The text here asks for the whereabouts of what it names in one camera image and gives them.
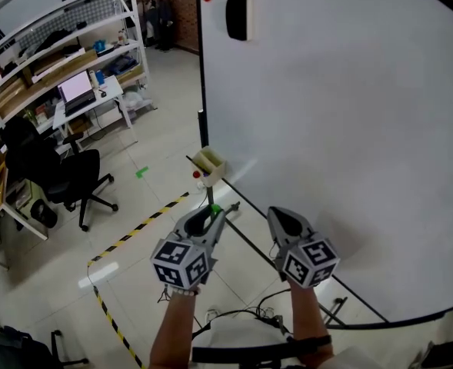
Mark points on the blue cup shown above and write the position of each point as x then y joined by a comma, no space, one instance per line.
99,77

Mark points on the dark chair with jacket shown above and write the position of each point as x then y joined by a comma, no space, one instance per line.
14,350

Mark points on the green round magnet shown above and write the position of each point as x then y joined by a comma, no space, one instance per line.
215,208

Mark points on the person's right forearm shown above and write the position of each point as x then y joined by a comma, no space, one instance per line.
308,313

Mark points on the open laptop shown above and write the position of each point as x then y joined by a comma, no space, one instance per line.
74,87

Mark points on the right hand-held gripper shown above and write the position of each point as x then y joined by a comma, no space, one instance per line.
310,261

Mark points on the large white whiteboard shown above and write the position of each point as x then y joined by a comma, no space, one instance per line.
345,129

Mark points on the beige marker holder box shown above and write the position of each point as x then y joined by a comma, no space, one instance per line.
215,172

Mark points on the yellow black floor tape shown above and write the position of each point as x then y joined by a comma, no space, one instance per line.
107,313

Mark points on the black whiteboard stand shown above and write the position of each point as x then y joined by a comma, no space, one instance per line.
210,195

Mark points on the person's left forearm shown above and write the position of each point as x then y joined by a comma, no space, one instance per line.
174,329

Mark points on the black chest bar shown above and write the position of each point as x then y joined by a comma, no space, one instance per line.
241,354

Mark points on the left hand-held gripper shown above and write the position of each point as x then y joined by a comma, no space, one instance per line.
180,261

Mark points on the black whiteboard eraser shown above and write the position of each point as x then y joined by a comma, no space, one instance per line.
237,17

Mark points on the black trash bin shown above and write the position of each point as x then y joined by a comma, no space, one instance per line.
43,213

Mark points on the white plastic bag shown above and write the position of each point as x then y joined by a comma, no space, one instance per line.
133,100

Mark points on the green floor tape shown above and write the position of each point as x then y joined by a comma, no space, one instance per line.
142,171

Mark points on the white metal shelving rack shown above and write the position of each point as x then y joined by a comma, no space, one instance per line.
135,21

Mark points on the small white desk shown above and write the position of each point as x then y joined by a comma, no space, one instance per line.
111,87

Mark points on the black office chair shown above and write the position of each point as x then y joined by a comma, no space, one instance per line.
76,171

